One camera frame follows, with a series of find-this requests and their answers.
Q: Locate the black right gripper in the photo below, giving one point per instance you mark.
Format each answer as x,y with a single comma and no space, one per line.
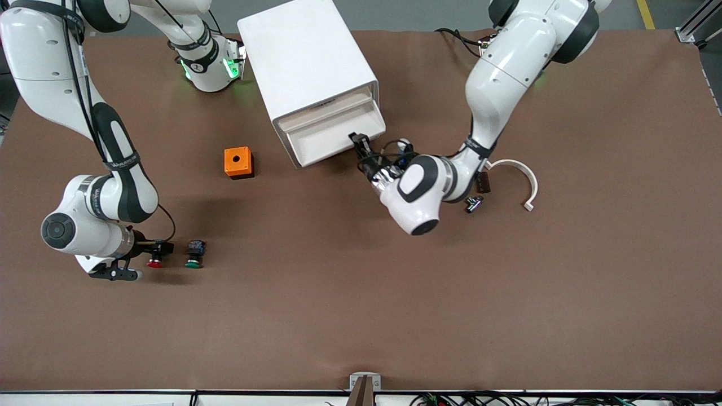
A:
146,246

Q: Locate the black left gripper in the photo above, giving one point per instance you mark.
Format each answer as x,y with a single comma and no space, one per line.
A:
370,164

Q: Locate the red mushroom push button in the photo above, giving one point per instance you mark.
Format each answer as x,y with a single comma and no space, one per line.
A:
155,263

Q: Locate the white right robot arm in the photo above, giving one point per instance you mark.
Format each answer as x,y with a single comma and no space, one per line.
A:
34,51

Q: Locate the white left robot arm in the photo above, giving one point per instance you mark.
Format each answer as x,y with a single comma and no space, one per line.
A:
507,62

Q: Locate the green mushroom push button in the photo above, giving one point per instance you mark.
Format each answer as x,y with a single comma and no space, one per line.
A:
196,248

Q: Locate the dark brown terminal block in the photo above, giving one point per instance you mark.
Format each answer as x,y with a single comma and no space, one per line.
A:
485,183

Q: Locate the brown table cover sheet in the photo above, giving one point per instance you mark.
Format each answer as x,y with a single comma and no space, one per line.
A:
361,282

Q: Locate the white curved plastic arc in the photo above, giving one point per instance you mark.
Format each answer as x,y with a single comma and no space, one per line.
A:
533,186

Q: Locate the orange button enclosure box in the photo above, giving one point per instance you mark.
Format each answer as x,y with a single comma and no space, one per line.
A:
237,160

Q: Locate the silver metal selector switch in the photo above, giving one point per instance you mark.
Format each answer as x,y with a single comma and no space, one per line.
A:
474,204

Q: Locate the white table edge rail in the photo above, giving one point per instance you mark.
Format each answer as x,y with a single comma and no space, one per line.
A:
84,399

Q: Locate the grey metal camera bracket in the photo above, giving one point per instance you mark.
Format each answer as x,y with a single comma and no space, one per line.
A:
377,383

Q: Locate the brown camera post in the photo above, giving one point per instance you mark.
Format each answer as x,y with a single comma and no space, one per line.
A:
361,395

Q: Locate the aluminium frame profile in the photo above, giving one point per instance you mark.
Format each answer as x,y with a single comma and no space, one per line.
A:
699,20

